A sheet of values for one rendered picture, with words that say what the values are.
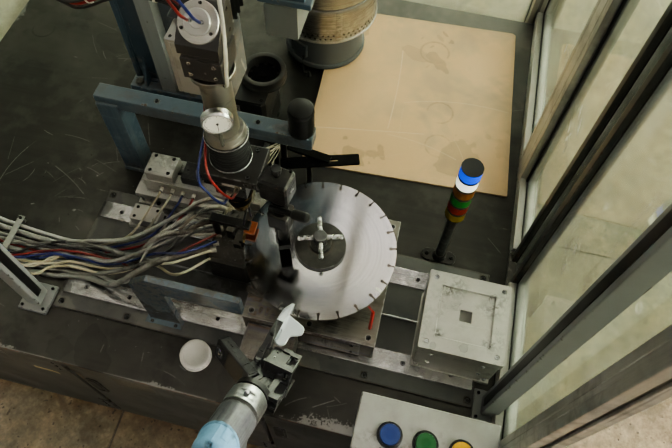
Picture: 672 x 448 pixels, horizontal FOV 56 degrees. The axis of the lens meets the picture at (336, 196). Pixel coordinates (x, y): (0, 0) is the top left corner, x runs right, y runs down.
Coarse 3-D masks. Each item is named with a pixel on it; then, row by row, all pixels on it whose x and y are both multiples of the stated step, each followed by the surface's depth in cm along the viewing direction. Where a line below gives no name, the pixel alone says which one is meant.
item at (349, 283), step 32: (320, 192) 142; (352, 192) 143; (352, 224) 138; (384, 224) 139; (256, 256) 134; (288, 256) 134; (352, 256) 135; (384, 256) 135; (256, 288) 130; (288, 288) 131; (320, 288) 131; (352, 288) 131; (384, 288) 131; (320, 320) 127
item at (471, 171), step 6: (462, 162) 122; (468, 162) 122; (474, 162) 122; (480, 162) 122; (462, 168) 122; (468, 168) 122; (474, 168) 122; (480, 168) 122; (462, 174) 122; (468, 174) 121; (474, 174) 121; (480, 174) 121; (462, 180) 123; (468, 180) 122; (474, 180) 122
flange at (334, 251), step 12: (312, 228) 137; (324, 228) 137; (336, 228) 137; (300, 240) 135; (312, 240) 134; (336, 240) 135; (300, 252) 134; (312, 252) 134; (324, 252) 133; (336, 252) 134; (312, 264) 132; (324, 264) 132; (336, 264) 133
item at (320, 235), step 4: (320, 220) 133; (320, 224) 133; (320, 228) 132; (316, 232) 131; (320, 232) 131; (324, 232) 131; (300, 236) 131; (304, 236) 131; (308, 236) 131; (312, 236) 131; (316, 236) 131; (320, 236) 131; (324, 236) 131; (328, 236) 131; (332, 236) 131; (336, 236) 131; (340, 236) 131; (316, 240) 130; (320, 240) 130; (324, 240) 130; (316, 244) 132; (320, 244) 130; (324, 244) 132; (320, 248) 130; (320, 252) 129; (320, 256) 129
